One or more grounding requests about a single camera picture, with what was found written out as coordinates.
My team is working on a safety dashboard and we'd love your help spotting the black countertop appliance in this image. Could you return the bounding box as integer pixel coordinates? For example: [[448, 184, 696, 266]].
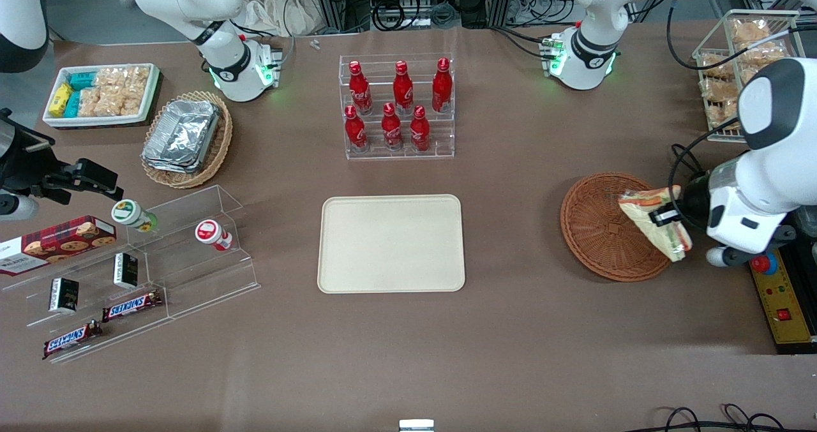
[[785, 207, 817, 258]]

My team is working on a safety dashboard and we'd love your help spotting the white wire basket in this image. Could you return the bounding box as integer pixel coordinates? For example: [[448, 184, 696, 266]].
[[692, 9, 806, 144]]

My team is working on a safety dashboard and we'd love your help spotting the brown round wicker basket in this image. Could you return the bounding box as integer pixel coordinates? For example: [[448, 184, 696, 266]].
[[560, 172, 678, 283]]

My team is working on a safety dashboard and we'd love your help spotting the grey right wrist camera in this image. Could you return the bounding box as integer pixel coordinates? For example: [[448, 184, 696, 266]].
[[0, 193, 40, 223]]

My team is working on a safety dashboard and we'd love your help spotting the cream plastic tray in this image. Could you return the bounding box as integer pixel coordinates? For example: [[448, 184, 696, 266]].
[[317, 194, 466, 294]]

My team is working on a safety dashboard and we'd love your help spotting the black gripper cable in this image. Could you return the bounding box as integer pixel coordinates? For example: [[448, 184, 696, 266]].
[[667, 117, 742, 197]]

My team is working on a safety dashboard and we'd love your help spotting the red lid snack cup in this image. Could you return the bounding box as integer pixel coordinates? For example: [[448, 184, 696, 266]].
[[194, 219, 234, 253]]

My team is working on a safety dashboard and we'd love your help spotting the brown table cover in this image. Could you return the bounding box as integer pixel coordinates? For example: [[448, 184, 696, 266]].
[[0, 20, 817, 432]]

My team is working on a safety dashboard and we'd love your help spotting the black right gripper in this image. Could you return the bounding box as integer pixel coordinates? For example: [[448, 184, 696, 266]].
[[0, 108, 123, 205]]

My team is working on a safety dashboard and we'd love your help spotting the white rectangular bin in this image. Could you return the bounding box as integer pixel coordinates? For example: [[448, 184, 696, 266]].
[[42, 63, 161, 129]]

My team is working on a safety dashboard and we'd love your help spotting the aluminium foil container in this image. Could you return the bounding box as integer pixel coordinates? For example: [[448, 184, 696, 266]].
[[142, 151, 202, 175], [143, 99, 221, 165]]

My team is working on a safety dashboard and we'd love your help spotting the triangle sandwich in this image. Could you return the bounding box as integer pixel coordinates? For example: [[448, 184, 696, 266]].
[[618, 186, 694, 264]]

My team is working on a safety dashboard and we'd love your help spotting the red tartan cookie box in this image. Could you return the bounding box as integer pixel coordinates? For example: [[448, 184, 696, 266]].
[[0, 215, 118, 277]]

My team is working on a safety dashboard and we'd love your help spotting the light oval wicker basket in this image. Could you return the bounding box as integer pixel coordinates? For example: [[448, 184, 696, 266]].
[[140, 90, 234, 190]]

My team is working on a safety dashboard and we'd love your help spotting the Snickers chocolate bar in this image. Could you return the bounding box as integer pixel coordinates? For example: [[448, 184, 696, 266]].
[[42, 320, 103, 361], [101, 290, 164, 323]]

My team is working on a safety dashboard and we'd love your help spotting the black floor cable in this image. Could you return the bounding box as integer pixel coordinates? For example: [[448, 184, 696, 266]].
[[638, 406, 722, 432], [721, 403, 817, 432]]

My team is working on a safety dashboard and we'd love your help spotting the small black white box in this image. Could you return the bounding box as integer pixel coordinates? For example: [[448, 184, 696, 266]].
[[49, 277, 81, 314], [113, 252, 140, 290]]

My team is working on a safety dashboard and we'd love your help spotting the yellow snack packet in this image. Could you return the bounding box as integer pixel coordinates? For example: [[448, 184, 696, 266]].
[[49, 84, 73, 118]]

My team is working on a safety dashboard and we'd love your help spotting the white cloth bundle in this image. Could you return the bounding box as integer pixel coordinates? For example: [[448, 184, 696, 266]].
[[237, 0, 334, 38]]

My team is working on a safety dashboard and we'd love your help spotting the clear acrylic stepped shelf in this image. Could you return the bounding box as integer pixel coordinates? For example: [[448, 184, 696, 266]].
[[0, 184, 262, 364]]

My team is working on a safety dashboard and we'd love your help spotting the green lid snack cup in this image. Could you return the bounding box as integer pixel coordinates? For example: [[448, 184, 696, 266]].
[[111, 198, 158, 234]]

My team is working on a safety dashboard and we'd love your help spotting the red cola bottle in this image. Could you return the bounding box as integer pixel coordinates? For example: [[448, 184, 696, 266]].
[[381, 102, 405, 153], [431, 57, 454, 114], [392, 60, 414, 115], [409, 105, 431, 154], [344, 105, 369, 154], [348, 60, 374, 115]]

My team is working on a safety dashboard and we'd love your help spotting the yellow emergency stop box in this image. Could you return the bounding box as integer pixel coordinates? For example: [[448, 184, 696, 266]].
[[749, 252, 817, 355]]

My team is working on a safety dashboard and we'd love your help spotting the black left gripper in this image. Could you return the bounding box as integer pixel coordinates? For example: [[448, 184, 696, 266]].
[[648, 178, 711, 232]]

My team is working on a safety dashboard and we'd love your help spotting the clear acrylic bottle rack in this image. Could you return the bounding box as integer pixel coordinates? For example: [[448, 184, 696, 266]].
[[338, 52, 456, 161]]

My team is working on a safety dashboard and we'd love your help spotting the black background cable bundle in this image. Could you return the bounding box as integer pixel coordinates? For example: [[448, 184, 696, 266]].
[[357, 0, 575, 32]]

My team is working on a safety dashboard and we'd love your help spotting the clear snack bag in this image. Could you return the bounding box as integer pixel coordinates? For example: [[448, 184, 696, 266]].
[[124, 66, 154, 95], [110, 91, 145, 117], [698, 52, 742, 82], [730, 18, 774, 45], [78, 87, 113, 118], [94, 67, 126, 90], [701, 84, 742, 130], [740, 41, 793, 70]]

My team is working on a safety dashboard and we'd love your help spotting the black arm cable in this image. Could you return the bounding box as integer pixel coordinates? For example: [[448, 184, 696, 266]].
[[665, 0, 817, 73]]

